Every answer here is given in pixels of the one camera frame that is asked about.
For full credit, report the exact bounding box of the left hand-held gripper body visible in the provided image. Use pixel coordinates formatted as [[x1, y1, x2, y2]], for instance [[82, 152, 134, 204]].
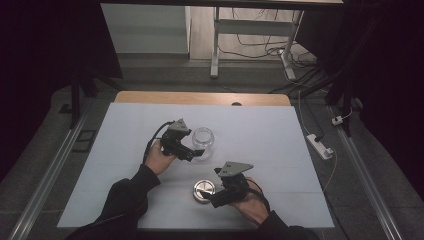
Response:
[[159, 118, 198, 163]]

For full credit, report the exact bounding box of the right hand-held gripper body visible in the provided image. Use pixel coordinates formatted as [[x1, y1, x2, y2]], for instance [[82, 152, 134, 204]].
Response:
[[213, 161, 255, 203]]

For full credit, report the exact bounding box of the round silver metal lid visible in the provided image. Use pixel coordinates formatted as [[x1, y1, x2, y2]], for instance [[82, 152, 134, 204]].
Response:
[[192, 179, 217, 205]]

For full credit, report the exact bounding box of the clear glass jar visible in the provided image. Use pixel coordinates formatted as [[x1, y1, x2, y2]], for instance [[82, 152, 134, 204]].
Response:
[[191, 126, 215, 160]]

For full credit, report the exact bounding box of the person's left hand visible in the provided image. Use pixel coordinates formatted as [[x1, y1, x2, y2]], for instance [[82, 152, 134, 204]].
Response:
[[144, 139, 178, 177]]

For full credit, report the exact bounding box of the person's right hand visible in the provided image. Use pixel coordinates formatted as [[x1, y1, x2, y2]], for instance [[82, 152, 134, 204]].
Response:
[[229, 179, 272, 227]]

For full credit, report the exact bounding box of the wooden table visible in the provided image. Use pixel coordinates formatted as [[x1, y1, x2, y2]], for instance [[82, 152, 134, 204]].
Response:
[[113, 90, 292, 107]]

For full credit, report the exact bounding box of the white foam board mat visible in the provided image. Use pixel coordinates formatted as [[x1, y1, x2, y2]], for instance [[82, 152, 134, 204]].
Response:
[[56, 102, 336, 232]]

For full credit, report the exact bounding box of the white power strip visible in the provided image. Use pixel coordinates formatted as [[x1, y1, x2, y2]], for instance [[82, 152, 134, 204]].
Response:
[[306, 133, 335, 161]]

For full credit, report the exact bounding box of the dark curtain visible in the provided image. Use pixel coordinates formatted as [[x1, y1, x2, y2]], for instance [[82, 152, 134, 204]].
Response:
[[0, 0, 124, 183], [294, 0, 424, 201]]

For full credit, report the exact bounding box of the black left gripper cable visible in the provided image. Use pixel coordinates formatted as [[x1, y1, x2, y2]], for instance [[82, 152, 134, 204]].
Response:
[[142, 120, 176, 165]]

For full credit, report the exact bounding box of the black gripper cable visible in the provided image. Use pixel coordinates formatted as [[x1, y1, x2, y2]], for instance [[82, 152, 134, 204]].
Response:
[[245, 177, 272, 214], [142, 120, 176, 165]]

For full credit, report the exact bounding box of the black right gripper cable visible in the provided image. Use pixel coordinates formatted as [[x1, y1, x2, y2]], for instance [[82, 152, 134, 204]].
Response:
[[245, 177, 272, 214]]

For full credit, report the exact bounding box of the black rectangular floor frame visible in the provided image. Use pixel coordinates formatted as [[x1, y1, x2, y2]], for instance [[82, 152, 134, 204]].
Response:
[[72, 129, 98, 154]]

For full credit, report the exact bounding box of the thin white cable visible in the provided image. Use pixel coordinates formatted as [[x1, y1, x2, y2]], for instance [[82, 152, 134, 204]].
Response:
[[297, 89, 354, 195]]

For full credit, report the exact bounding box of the tangle of black floor cables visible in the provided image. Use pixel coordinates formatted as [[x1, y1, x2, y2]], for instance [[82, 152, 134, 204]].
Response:
[[216, 8, 323, 96]]

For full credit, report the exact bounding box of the metal floor rail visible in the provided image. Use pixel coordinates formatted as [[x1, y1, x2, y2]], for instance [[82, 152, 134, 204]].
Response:
[[7, 99, 96, 240], [327, 105, 405, 240]]

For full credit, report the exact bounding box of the white metal desk frame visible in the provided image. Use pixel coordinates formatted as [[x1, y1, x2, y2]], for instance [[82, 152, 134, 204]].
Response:
[[209, 6, 305, 82]]

